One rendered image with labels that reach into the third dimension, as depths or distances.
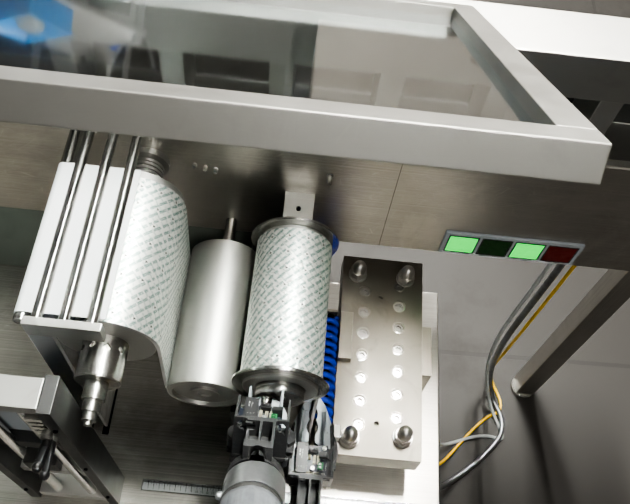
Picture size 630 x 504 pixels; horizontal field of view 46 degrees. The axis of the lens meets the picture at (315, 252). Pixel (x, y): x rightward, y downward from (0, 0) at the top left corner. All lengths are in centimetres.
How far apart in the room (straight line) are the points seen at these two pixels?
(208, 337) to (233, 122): 74
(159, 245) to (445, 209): 49
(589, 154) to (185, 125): 26
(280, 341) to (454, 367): 153
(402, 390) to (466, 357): 122
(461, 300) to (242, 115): 224
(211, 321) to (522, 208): 55
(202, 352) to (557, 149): 79
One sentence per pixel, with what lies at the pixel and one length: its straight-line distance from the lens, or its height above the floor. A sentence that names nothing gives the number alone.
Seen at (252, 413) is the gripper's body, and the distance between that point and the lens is 99.
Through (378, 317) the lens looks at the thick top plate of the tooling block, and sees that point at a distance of 145.
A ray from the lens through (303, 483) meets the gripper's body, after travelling 122.
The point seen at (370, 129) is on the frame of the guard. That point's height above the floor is 196.
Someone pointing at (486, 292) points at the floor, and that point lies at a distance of 273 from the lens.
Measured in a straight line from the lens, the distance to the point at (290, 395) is 112.
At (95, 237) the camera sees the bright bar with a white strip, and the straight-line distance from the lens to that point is 106.
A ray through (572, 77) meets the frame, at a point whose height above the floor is 162.
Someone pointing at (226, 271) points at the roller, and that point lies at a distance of 125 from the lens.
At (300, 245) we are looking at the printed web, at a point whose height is 131.
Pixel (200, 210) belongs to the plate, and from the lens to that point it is 135.
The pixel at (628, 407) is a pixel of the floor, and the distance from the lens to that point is 274.
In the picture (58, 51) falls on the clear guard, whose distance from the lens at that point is 65.
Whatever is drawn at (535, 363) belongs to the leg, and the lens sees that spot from 242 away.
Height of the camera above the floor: 233
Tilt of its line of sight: 60 degrees down
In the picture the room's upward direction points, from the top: 8 degrees clockwise
